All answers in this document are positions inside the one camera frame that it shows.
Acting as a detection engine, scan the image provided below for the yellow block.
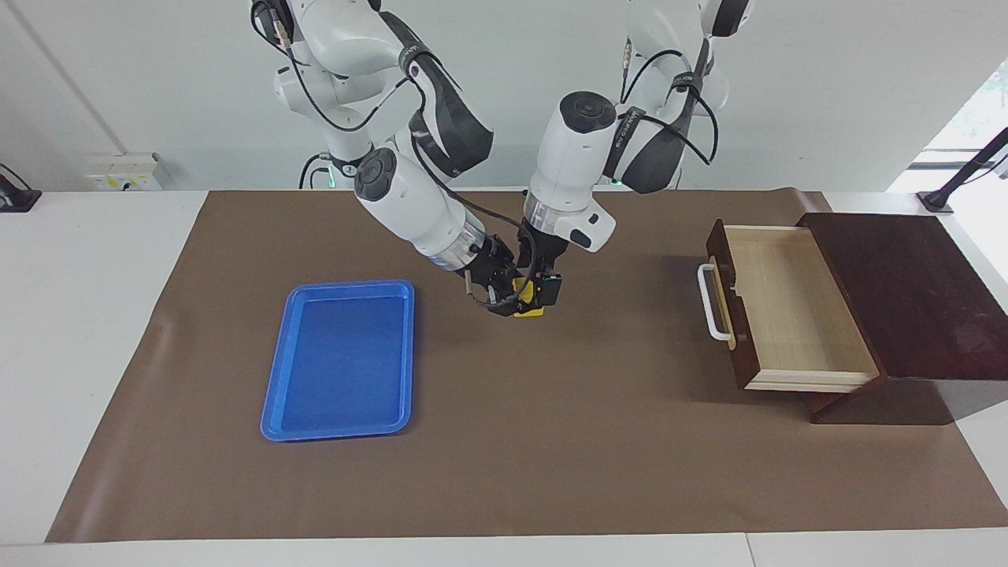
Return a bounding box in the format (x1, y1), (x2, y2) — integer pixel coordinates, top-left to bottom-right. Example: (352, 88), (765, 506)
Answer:
(512, 277), (546, 318)

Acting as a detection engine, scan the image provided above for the wooden drawer with white handle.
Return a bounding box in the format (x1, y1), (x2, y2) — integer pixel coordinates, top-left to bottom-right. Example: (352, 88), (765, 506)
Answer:
(698, 219), (881, 393)

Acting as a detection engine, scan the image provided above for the brown table mat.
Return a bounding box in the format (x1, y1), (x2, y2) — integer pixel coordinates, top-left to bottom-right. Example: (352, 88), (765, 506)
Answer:
(45, 189), (1008, 544)

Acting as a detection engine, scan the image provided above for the blue plastic tray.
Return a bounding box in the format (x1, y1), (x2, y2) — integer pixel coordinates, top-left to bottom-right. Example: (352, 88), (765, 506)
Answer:
(260, 279), (416, 442)

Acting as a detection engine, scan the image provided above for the dark wooden cabinet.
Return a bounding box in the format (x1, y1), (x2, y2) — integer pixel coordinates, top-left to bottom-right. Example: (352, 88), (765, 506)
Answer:
(795, 213), (1008, 426)

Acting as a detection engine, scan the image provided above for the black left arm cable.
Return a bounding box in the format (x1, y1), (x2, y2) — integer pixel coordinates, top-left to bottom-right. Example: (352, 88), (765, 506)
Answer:
(618, 35), (720, 168)

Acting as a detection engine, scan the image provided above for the black right arm base cable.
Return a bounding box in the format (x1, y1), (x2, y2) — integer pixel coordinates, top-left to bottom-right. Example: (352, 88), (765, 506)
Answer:
(298, 153), (336, 190)

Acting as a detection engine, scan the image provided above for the white wall socket box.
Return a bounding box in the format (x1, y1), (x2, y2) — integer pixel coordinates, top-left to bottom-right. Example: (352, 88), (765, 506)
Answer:
(85, 153), (165, 192)

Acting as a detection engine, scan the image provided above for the black camera stand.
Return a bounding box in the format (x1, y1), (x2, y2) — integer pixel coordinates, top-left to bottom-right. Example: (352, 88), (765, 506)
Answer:
(917, 126), (1008, 215)

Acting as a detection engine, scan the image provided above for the black table clamp mount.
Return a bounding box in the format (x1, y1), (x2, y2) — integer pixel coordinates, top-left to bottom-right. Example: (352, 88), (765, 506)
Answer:
(0, 164), (43, 213)

